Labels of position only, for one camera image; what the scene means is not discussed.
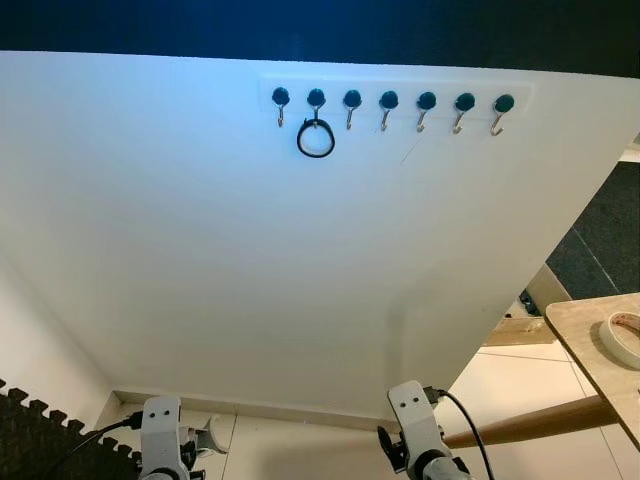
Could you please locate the brown foam puzzle mat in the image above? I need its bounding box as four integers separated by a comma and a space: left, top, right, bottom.
0, 378, 141, 480

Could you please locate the cardboard box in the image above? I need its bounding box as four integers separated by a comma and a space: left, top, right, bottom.
483, 300, 558, 347

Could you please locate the wooden table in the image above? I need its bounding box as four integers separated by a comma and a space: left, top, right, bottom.
440, 293, 640, 451

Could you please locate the beige tape roll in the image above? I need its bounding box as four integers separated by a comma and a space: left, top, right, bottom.
598, 311, 640, 369

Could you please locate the dark floor mat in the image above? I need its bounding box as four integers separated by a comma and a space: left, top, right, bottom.
545, 160, 640, 299

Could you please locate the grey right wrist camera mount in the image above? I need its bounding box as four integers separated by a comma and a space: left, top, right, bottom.
388, 380, 446, 461

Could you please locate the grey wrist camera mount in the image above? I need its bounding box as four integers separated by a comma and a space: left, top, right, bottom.
388, 380, 446, 461
138, 395, 191, 480

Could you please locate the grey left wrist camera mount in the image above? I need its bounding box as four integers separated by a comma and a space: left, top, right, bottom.
138, 395, 191, 480

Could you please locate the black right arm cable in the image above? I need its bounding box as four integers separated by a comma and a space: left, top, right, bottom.
430, 388, 496, 480

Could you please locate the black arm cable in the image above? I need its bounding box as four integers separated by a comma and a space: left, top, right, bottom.
430, 388, 496, 480
45, 415, 146, 480

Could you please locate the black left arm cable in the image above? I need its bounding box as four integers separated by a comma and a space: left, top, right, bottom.
45, 415, 146, 480

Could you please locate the black loop strap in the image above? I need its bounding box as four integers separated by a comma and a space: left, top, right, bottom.
297, 118, 336, 159

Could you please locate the blue-knob metal wall hook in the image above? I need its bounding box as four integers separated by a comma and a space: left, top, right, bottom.
416, 91, 438, 134
489, 93, 516, 137
272, 87, 292, 129
452, 92, 476, 135
343, 89, 363, 131
379, 90, 400, 133
306, 88, 327, 123

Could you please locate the white hook rail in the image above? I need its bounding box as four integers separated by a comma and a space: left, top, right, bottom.
258, 74, 533, 119

